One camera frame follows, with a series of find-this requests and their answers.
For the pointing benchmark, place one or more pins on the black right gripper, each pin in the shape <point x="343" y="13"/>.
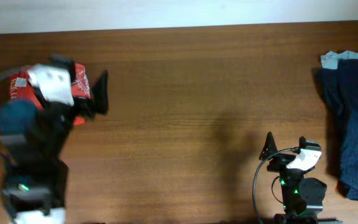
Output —
<point x="280" y="160"/>

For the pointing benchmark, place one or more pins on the orange printed t-shirt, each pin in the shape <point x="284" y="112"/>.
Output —
<point x="25" y="100"/>

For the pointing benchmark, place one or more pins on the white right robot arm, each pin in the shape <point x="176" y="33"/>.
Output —
<point x="302" y="198"/>

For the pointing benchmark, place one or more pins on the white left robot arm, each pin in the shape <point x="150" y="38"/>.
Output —
<point x="34" y="126"/>

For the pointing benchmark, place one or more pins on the light blue garment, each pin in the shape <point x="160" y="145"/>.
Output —
<point x="331" y="59"/>

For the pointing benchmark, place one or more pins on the dark navy garment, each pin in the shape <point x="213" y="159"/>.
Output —
<point x="340" y="93"/>

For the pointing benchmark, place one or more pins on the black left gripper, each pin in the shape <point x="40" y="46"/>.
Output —
<point x="100" y="89"/>

